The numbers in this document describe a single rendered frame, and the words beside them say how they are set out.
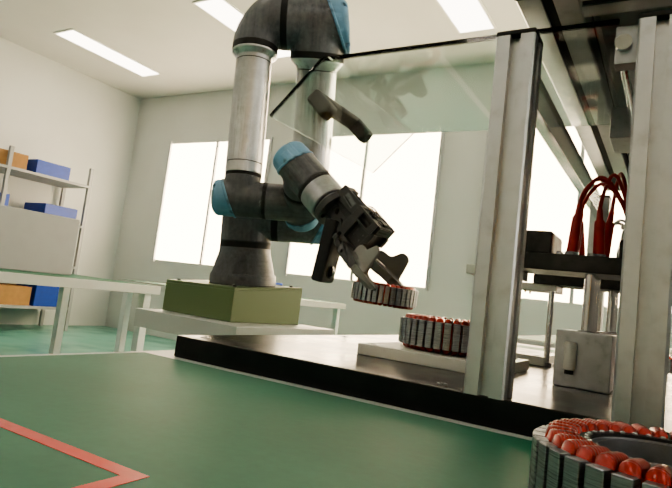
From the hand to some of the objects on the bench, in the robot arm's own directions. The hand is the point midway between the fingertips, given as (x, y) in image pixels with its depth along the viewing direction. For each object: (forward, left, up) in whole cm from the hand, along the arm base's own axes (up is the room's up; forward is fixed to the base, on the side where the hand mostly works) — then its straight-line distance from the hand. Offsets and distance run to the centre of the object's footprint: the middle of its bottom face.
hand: (389, 294), depth 95 cm
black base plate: (+22, -10, -9) cm, 26 cm away
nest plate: (+19, +2, -7) cm, 21 cm away
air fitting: (+36, -25, -4) cm, 44 cm away
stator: (+22, -22, -4) cm, 32 cm away
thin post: (+27, -4, -7) cm, 28 cm away
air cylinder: (+36, -21, -6) cm, 42 cm away
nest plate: (+22, -22, -6) cm, 32 cm away
